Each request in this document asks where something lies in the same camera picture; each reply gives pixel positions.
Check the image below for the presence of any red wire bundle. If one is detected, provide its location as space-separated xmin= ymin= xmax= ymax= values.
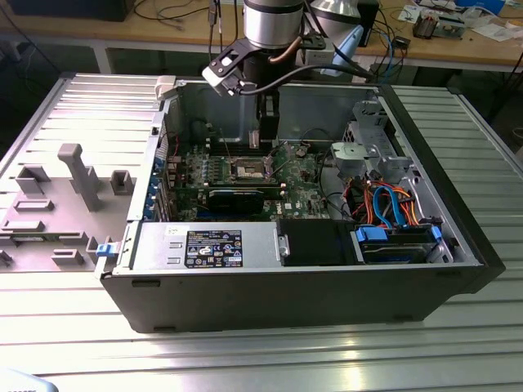
xmin=342 ymin=177 xmax=371 ymax=220

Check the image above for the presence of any black camera cable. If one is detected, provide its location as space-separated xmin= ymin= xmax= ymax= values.
xmin=235 ymin=64 xmax=379 ymax=97

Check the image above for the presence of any hard disk in blue carrier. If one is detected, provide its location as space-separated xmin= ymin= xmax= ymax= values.
xmin=350 ymin=223 xmax=444 ymax=265

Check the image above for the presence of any thin blue cable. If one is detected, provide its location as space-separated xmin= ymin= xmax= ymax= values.
xmin=386 ymin=38 xmax=398 ymax=74

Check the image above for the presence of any metal socket cover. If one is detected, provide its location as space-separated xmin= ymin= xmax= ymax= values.
xmin=263 ymin=140 xmax=293 ymax=183

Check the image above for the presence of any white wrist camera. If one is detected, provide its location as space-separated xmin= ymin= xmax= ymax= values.
xmin=201 ymin=38 xmax=259 ymax=98

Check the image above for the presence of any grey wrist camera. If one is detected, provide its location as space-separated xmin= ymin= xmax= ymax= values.
xmin=304 ymin=47 xmax=335 ymax=66

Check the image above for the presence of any wooden desk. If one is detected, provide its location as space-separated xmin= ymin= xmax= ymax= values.
xmin=0 ymin=0 xmax=523 ymax=75

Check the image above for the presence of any copper finned heat sink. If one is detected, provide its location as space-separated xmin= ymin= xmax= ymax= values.
xmin=412 ymin=11 xmax=440 ymax=41

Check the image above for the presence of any black upright box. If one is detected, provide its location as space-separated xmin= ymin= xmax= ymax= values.
xmin=355 ymin=0 xmax=381 ymax=47

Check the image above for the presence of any green RAM stick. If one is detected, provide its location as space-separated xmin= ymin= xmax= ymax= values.
xmin=208 ymin=182 xmax=285 ymax=196

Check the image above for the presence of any green motherboard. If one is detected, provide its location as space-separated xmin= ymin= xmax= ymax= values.
xmin=165 ymin=138 xmax=330 ymax=224

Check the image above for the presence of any black rating label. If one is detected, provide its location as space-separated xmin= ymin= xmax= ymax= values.
xmin=186 ymin=229 xmax=244 ymax=270

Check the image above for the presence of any white paper sheet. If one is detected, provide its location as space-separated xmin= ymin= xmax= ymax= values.
xmin=398 ymin=4 xmax=422 ymax=24

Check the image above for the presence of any black hanging cable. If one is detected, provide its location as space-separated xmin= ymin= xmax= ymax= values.
xmin=207 ymin=0 xmax=217 ymax=78

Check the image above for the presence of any metal wire locking lever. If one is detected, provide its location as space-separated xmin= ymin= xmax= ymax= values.
xmin=219 ymin=127 xmax=235 ymax=163

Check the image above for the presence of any silver electronic module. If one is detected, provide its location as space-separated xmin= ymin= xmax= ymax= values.
xmin=436 ymin=14 xmax=467 ymax=41

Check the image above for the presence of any silver power supply unit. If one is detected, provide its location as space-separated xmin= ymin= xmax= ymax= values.
xmin=128 ymin=222 xmax=284 ymax=271

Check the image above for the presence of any black cable loop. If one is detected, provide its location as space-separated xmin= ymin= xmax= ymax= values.
xmin=317 ymin=149 xmax=355 ymax=224

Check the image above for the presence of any grey parts rack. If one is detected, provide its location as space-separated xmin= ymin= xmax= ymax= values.
xmin=0 ymin=142 xmax=138 ymax=274

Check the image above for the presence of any white paper stack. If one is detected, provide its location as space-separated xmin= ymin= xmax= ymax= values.
xmin=472 ymin=22 xmax=519 ymax=42

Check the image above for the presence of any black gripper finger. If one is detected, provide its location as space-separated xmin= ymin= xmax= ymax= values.
xmin=261 ymin=96 xmax=282 ymax=149

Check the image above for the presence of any black equipment case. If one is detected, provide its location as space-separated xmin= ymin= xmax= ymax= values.
xmin=7 ymin=0 xmax=136 ymax=24

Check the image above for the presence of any blue cardboard box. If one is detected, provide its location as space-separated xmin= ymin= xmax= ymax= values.
xmin=455 ymin=0 xmax=508 ymax=13

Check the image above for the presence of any silver metal bracket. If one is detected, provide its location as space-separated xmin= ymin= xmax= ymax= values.
xmin=275 ymin=232 xmax=292 ymax=258

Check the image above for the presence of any silver metal drive cage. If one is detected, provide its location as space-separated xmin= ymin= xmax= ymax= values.
xmin=329 ymin=99 xmax=414 ymax=183

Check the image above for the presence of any white rounded object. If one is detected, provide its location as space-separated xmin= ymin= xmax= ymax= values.
xmin=0 ymin=368 xmax=57 ymax=392

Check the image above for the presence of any blue flat cable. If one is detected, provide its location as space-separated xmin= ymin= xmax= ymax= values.
xmin=372 ymin=183 xmax=410 ymax=229

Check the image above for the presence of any black graphics card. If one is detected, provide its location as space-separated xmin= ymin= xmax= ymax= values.
xmin=206 ymin=187 xmax=266 ymax=216

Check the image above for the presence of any orange wire bundle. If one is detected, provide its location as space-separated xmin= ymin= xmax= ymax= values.
xmin=391 ymin=185 xmax=422 ymax=228

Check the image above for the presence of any black PC case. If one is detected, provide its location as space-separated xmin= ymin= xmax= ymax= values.
xmin=94 ymin=72 xmax=507 ymax=335

